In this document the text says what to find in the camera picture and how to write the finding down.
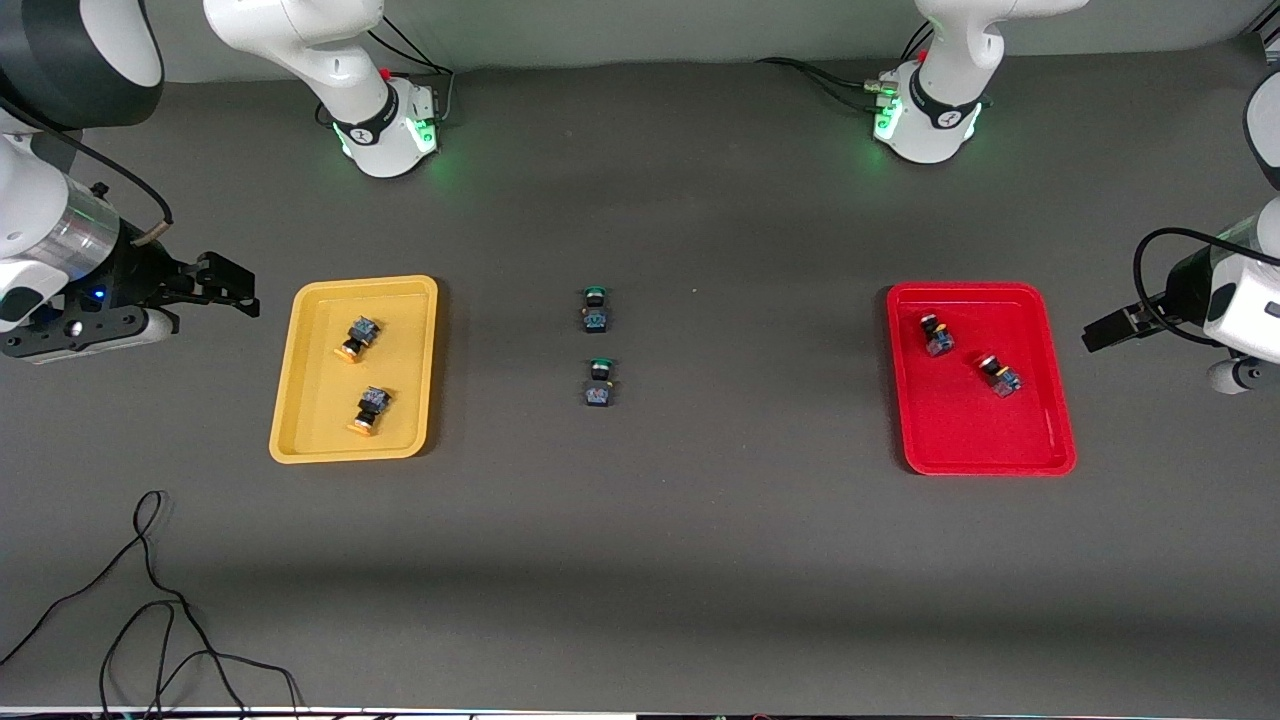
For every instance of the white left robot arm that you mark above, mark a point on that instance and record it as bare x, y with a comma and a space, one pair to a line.
950, 110

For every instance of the red push button switch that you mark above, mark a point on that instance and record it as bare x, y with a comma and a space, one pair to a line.
937, 335
1001, 376

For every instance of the yellow push button switch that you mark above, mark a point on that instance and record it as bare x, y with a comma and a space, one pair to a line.
370, 410
360, 335

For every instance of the dark grey table mat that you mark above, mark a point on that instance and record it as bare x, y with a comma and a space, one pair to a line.
700, 550

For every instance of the red plastic tray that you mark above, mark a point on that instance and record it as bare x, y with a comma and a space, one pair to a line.
960, 430

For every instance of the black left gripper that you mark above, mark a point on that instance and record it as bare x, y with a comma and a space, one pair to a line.
1182, 285

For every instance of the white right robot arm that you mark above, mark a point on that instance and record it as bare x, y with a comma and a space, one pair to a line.
300, 30

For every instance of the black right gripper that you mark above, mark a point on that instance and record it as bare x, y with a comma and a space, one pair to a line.
138, 270

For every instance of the green push button switch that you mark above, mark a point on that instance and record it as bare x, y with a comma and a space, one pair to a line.
596, 312
599, 385

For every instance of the yellow plastic tray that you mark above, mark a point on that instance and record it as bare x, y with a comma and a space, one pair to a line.
320, 400

